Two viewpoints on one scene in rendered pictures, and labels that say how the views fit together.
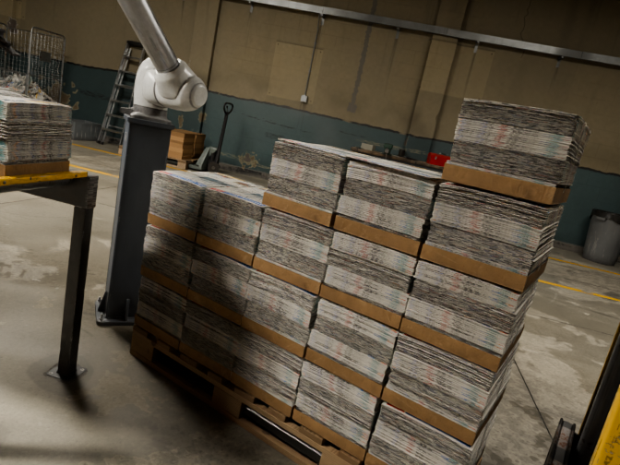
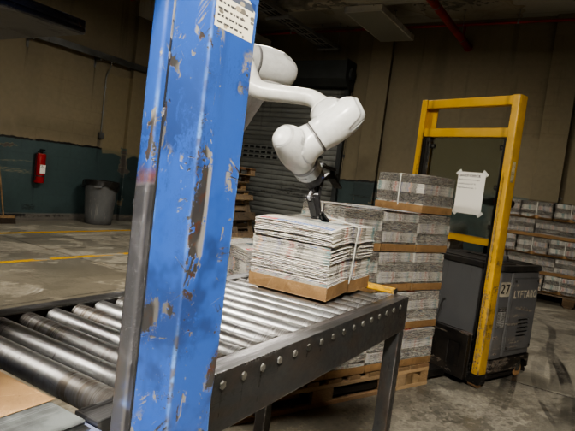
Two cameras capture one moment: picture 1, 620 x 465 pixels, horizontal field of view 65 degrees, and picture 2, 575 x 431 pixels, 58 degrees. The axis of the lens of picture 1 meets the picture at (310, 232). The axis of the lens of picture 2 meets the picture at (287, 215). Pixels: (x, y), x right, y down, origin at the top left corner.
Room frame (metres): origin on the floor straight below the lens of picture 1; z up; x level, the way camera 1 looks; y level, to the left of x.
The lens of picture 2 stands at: (0.95, 2.76, 1.16)
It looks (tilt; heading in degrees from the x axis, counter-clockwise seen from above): 4 degrees down; 292
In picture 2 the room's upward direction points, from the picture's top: 7 degrees clockwise
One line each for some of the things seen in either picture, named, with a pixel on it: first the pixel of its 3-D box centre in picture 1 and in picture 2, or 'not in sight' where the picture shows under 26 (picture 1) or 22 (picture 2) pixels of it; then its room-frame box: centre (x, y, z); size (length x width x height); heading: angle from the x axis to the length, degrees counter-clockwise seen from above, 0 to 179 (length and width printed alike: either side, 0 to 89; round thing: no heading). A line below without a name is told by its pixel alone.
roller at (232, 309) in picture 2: not in sight; (232, 315); (1.57, 1.51, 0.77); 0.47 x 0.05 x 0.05; 171
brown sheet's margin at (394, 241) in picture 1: (399, 230); (375, 242); (1.59, -0.29, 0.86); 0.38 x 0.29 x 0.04; 149
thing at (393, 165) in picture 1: (411, 169); (380, 208); (1.58, -0.27, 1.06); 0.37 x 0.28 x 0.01; 149
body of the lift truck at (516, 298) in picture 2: not in sight; (471, 308); (1.02, -1.23, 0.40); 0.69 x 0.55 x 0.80; 149
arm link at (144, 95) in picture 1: (155, 83); not in sight; (2.31, 0.84, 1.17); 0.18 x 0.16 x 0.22; 59
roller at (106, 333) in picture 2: not in sight; (119, 344); (1.63, 1.89, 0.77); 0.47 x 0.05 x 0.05; 171
